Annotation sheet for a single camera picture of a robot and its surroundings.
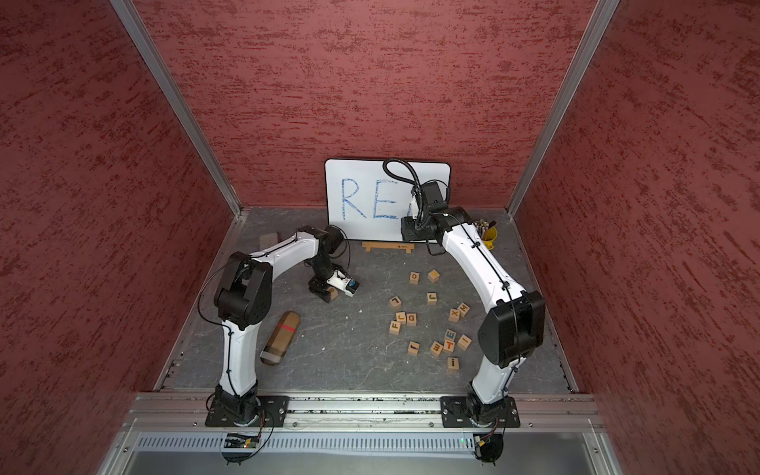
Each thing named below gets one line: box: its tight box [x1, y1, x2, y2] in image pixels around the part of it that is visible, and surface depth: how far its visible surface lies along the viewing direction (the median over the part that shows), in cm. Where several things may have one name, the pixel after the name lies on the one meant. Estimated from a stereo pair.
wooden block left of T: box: [430, 340, 444, 358], surface depth 85 cm
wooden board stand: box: [362, 241, 415, 254], surface depth 106 cm
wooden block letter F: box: [388, 319, 401, 336], surface depth 89 cm
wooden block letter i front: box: [446, 356, 461, 375], surface depth 82 cm
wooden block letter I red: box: [407, 340, 421, 357], surface depth 85 cm
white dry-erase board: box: [324, 159, 452, 242], surface depth 99 cm
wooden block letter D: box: [405, 312, 417, 327], surface depth 90 cm
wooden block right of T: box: [457, 333, 474, 352], surface depth 85 cm
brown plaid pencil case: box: [260, 310, 301, 367], surface depth 86 cm
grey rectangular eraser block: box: [259, 232, 279, 250], surface depth 109 cm
